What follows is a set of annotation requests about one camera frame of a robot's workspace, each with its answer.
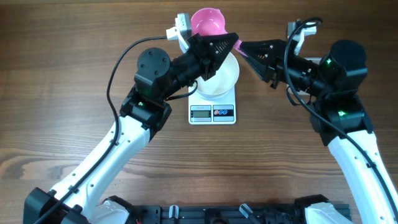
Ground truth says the pink measuring scoop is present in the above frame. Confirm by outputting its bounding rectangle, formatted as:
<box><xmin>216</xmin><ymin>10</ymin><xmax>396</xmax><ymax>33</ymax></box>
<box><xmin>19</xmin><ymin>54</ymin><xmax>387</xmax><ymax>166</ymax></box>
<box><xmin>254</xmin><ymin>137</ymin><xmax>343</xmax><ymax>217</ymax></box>
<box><xmin>190</xmin><ymin>7</ymin><xmax>248</xmax><ymax>58</ymax></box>

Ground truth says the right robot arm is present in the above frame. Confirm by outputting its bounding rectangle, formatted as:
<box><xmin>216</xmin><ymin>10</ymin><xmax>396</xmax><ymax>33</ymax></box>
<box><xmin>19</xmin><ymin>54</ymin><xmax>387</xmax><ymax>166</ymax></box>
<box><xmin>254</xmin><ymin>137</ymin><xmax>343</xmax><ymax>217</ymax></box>
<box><xmin>240</xmin><ymin>39</ymin><xmax>397</xmax><ymax>223</ymax></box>

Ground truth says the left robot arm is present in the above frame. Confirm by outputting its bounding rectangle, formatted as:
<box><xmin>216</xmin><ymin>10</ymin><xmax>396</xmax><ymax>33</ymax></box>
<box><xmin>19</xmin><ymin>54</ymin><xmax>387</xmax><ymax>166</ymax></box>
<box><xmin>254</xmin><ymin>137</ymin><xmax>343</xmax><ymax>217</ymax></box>
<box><xmin>22</xmin><ymin>33</ymin><xmax>238</xmax><ymax>223</ymax></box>

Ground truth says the white bowl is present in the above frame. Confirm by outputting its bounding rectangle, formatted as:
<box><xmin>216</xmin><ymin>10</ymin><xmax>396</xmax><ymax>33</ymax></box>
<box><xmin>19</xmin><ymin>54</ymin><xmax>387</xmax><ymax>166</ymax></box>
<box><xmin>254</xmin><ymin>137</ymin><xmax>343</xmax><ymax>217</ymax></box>
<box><xmin>197</xmin><ymin>53</ymin><xmax>240</xmax><ymax>98</ymax></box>

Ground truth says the white digital kitchen scale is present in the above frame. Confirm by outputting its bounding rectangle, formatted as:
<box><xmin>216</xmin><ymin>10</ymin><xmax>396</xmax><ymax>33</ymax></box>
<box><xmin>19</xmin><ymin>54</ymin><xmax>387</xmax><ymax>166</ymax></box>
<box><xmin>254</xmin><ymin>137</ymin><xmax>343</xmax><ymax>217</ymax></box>
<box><xmin>188</xmin><ymin>88</ymin><xmax>237</xmax><ymax>125</ymax></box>

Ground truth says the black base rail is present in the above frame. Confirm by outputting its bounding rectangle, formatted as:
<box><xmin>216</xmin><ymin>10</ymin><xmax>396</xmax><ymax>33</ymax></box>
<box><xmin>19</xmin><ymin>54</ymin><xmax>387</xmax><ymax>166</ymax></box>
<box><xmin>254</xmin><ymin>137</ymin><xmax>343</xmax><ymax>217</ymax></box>
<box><xmin>136</xmin><ymin>203</ymin><xmax>305</xmax><ymax>224</ymax></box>

